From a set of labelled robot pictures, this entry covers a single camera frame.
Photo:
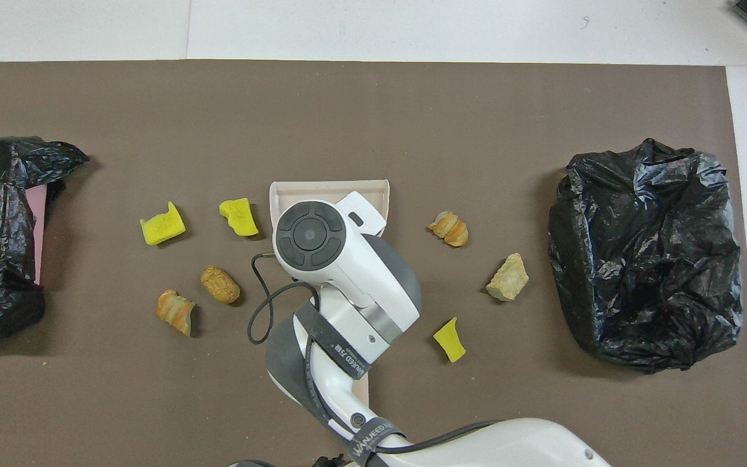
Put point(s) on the yellow sponge piece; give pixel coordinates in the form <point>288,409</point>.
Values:
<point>162,225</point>
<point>238,216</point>

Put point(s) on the black trash bag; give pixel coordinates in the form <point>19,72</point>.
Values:
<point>646,259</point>

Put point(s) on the brown bread roll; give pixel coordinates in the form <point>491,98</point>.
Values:
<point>220,284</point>

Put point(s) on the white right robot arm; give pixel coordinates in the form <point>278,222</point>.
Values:
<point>360,279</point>

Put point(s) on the beige plastic dustpan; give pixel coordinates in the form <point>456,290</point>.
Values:
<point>321,191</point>

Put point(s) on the pale beige bread chunk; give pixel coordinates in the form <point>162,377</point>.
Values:
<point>508,277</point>

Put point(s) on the brown table mat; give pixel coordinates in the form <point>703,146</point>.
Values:
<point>412,117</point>

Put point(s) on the small yellow sponge wedge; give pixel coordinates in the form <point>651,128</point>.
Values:
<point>450,340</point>

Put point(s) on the pink plastic bin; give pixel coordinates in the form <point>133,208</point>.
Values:
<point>39,233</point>

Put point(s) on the orange striped croissant piece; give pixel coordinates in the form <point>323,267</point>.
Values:
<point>176,311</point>
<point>449,228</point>

